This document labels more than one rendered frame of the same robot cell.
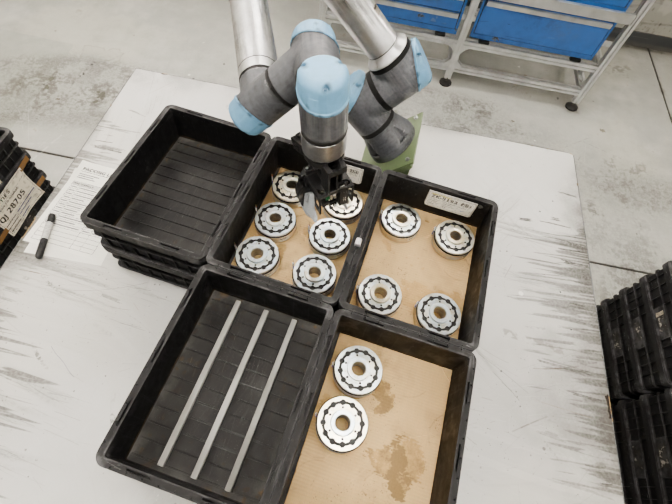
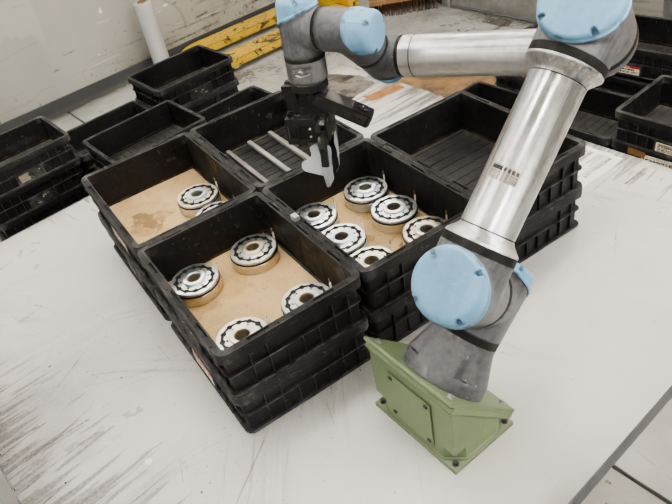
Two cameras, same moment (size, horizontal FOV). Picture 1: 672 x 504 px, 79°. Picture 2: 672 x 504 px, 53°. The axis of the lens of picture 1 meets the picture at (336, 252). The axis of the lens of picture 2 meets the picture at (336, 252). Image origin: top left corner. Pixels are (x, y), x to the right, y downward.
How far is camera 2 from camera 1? 1.58 m
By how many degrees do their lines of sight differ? 77
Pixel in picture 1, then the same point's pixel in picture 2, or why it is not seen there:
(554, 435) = (43, 381)
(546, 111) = not seen: outside the picture
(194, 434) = (272, 147)
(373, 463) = (164, 211)
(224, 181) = not seen: hidden behind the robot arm
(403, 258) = (272, 296)
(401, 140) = (414, 348)
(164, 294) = not seen: hidden behind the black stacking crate
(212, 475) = (242, 150)
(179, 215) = (458, 166)
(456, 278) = (210, 328)
